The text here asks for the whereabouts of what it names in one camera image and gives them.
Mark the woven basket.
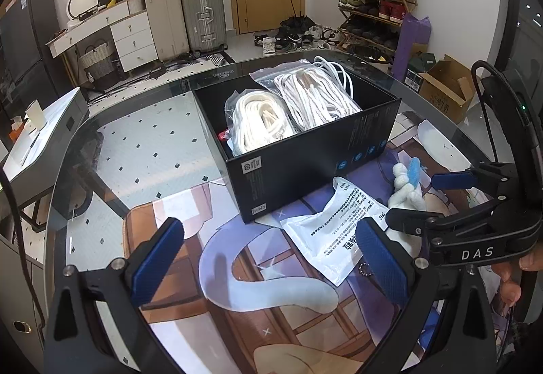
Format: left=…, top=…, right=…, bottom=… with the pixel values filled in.
left=78, top=39, right=124, bottom=91

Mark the white trash bin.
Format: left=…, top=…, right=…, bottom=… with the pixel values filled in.
left=356, top=45, right=393, bottom=74

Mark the person's right hand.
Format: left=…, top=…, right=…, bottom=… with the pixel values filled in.
left=490, top=253, right=543, bottom=315

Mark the open cardboard box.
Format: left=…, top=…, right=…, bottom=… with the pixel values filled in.
left=405, top=55, right=482, bottom=124

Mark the small bag of white rope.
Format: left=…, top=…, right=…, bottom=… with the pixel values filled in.
left=224, top=90, right=298, bottom=158

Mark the dark refrigerator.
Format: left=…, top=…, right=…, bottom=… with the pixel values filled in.
left=0, top=0, right=62, bottom=112

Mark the purple yoga mat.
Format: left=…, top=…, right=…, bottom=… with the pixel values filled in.
left=390, top=13, right=431, bottom=80

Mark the white cable bundle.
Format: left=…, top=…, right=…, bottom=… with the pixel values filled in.
left=313, top=56, right=357, bottom=98

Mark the thin black cable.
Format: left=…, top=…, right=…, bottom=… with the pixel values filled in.
left=0, top=168, right=47, bottom=336

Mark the large bag of white rope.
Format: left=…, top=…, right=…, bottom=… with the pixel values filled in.
left=249, top=59, right=363, bottom=133

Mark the white vanity desk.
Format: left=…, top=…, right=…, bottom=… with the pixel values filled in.
left=46, top=0, right=160, bottom=74

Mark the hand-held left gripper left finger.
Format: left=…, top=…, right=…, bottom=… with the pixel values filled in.
left=44, top=216, right=185, bottom=374

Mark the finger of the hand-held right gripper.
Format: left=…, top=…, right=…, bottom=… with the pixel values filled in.
left=430, top=162, right=520, bottom=205
left=387, top=206, right=463, bottom=240

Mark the white grey coffee table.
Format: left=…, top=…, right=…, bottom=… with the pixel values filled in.
left=0, top=86, right=91, bottom=231

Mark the white cup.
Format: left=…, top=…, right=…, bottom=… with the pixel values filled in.
left=23, top=100, right=46, bottom=133

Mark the silver suitcase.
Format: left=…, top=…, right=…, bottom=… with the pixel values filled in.
left=180, top=0, right=227, bottom=55

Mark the pile of shoes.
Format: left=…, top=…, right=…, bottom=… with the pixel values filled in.
left=254, top=16, right=344, bottom=57

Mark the black cardboard box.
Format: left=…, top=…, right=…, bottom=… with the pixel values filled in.
left=193, top=71, right=403, bottom=224

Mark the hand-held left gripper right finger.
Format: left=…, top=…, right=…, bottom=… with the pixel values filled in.
left=355, top=216, right=497, bottom=374

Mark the beige suitcase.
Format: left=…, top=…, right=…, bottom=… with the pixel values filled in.
left=143, top=0, right=191, bottom=61

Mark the glass table top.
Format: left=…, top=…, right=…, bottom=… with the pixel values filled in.
left=87, top=50, right=234, bottom=231

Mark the white printed plastic packet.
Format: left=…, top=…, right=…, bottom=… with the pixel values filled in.
left=280, top=177, right=389, bottom=287

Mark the thick black cable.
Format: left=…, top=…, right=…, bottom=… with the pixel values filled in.
left=471, top=61, right=536, bottom=171

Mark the white blue plush toy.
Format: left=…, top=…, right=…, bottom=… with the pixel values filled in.
left=384, top=158, right=430, bottom=271

